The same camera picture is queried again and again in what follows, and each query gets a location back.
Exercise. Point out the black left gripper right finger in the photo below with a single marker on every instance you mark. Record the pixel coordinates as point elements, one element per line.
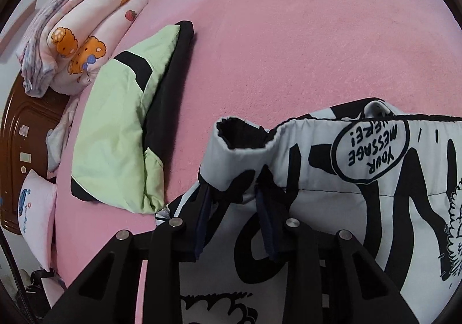
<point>330,278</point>

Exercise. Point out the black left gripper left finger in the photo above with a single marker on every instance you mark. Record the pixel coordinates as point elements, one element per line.
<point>140,270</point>

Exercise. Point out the white black graffiti print garment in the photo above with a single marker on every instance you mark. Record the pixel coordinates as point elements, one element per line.
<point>391,179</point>

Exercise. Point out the pink white pillow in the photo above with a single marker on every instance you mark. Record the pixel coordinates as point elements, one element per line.
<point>36,216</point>

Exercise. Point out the green black folded garment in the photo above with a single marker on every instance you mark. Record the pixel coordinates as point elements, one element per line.
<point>126,137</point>

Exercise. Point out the brown wooden headboard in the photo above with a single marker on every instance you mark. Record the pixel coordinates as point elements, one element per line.
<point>24,126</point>

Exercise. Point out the pink bear print quilt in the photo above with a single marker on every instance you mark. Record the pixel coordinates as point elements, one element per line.
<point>68,41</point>

